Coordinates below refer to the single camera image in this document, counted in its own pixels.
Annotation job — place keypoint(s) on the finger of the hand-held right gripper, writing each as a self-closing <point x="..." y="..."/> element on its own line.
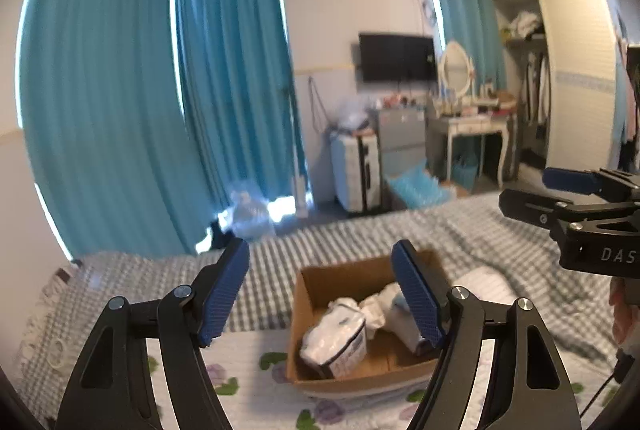
<point x="570" y="180"/>
<point x="530" y="205"/>

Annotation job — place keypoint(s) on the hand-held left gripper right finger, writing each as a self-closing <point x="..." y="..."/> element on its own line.
<point x="417" y="297"/>

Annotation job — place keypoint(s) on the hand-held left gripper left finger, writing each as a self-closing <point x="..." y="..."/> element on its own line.
<point x="222" y="297"/>

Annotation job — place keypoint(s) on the white cloth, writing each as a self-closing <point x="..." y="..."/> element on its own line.
<point x="387" y="315"/>
<point x="482" y="282"/>

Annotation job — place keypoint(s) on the brown cardboard box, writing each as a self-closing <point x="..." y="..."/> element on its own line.
<point x="390" y="360"/>

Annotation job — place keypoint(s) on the white packet with dark label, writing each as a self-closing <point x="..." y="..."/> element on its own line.
<point x="335" y="340"/>

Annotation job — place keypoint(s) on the person's right hand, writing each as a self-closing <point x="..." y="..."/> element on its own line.
<point x="625" y="310"/>

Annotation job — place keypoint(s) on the white folded cloth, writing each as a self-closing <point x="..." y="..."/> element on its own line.
<point x="482" y="282"/>

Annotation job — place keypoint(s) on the blue bag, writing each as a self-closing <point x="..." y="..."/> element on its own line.
<point x="465" y="170"/>

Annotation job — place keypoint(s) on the large clear plastic bag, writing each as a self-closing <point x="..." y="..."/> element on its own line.
<point x="247" y="210"/>

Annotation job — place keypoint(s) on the grey checked blanket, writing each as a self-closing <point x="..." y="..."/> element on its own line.
<point x="340" y="240"/>

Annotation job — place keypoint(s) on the white floral bed sheet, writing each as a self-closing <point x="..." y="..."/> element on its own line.
<point x="260" y="390"/>

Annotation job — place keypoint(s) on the hanging clothes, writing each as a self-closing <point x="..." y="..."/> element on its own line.
<point x="535" y="85"/>

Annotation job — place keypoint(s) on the white dressing table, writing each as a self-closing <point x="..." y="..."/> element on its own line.
<point x="465" y="125"/>

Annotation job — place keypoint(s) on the pack of water bottles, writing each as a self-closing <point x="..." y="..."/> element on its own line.
<point x="417" y="187"/>

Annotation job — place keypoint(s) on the white wardrobe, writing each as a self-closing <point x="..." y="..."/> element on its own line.
<point x="575" y="70"/>

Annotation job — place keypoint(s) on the white suitcase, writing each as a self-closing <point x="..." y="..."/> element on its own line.
<point x="352" y="170"/>

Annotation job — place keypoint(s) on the grey cabinet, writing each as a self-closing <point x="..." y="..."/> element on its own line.
<point x="400" y="135"/>

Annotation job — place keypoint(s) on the white oval mirror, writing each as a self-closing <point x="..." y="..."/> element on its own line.
<point x="455" y="65"/>

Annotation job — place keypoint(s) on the white folded clothes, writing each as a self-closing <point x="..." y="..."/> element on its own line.
<point x="525" y="23"/>

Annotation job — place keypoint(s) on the narrow teal curtain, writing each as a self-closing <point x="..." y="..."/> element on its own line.
<point x="467" y="20"/>

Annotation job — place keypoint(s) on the wide teal curtain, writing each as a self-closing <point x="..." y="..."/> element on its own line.
<point x="105" y="100"/>

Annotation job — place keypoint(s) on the black wall television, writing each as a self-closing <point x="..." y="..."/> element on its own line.
<point x="395" y="58"/>

